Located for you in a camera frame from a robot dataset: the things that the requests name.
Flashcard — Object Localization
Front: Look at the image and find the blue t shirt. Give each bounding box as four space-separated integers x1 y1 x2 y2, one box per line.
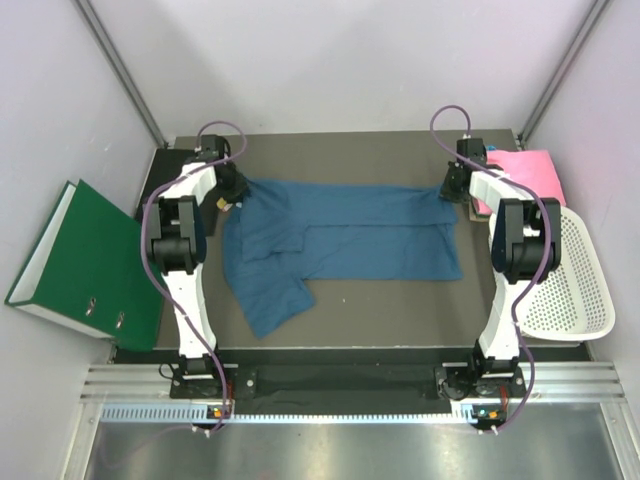
222 179 463 338

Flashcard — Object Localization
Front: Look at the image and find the white perforated plastic basket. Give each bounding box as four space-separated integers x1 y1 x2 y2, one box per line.
517 207 615 342

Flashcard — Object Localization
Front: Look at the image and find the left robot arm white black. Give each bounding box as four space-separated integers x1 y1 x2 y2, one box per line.
141 135 249 401

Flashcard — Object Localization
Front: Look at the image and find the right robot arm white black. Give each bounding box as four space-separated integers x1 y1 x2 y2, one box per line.
440 134 561 401

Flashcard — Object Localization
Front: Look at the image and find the pink folded t shirt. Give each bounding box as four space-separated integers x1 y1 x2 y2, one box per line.
487 149 567 206

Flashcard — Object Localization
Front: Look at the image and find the green ring binder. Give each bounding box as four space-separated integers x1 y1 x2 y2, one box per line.
5 181 163 352

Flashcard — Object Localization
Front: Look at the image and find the right aluminium corner post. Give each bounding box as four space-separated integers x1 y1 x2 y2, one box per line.
515 0 613 149

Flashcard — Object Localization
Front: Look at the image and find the aluminium corner post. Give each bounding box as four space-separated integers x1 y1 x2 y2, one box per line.
71 0 168 148
515 0 613 149

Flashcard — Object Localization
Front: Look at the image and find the left aluminium corner post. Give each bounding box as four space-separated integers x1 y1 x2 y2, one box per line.
71 0 168 148

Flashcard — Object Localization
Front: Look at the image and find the grey slotted cable duct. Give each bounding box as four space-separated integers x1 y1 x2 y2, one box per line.
101 403 478 425

